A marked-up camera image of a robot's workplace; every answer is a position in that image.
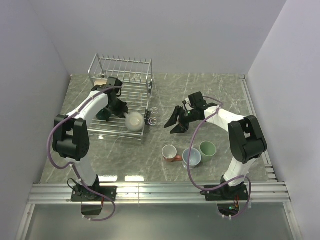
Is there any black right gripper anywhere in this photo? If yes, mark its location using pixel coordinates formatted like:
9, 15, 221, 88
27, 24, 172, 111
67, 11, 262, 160
164, 105, 197, 135

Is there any dark green mug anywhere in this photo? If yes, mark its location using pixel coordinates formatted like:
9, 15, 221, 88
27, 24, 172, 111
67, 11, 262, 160
96, 109, 112, 122

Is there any beige speckled round mug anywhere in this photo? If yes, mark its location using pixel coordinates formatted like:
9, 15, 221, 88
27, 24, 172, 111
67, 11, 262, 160
125, 112, 145, 132

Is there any beige dragon pattern mug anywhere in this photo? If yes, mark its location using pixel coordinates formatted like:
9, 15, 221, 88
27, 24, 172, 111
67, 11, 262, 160
93, 78, 108, 86

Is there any silver wire dish rack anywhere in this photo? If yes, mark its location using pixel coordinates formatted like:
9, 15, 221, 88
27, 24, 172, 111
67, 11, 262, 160
88, 54, 154, 140

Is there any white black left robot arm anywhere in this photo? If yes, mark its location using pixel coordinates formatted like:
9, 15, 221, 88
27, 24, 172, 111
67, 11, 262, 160
47, 77, 128, 201

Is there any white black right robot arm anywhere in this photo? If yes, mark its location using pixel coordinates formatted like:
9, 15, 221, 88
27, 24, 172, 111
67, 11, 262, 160
164, 103, 268, 200

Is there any pink white mug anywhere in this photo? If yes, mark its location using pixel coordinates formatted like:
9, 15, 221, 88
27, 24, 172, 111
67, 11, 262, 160
161, 145, 183, 163

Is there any light blue mug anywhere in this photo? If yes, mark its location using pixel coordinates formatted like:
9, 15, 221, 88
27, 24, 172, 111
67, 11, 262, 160
182, 148, 202, 169

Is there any light green mug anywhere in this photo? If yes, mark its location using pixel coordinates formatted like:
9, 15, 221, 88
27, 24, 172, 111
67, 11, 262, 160
199, 141, 217, 163

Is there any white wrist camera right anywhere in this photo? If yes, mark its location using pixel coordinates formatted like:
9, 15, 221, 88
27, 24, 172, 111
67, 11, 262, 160
182, 91, 208, 111

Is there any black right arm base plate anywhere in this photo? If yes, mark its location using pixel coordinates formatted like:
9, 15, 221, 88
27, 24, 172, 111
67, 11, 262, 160
200, 183, 250, 201

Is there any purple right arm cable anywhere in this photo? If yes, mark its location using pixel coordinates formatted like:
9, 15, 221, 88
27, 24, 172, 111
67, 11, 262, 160
186, 96, 252, 220

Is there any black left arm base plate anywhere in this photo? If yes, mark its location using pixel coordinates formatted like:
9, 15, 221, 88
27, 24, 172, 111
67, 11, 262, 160
70, 185, 117, 202

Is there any aluminium mounting rail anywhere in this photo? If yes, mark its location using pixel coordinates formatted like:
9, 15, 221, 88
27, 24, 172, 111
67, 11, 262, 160
27, 182, 291, 205

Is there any aluminium side rail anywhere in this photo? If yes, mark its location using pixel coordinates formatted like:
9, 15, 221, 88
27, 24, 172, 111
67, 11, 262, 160
238, 74, 277, 180

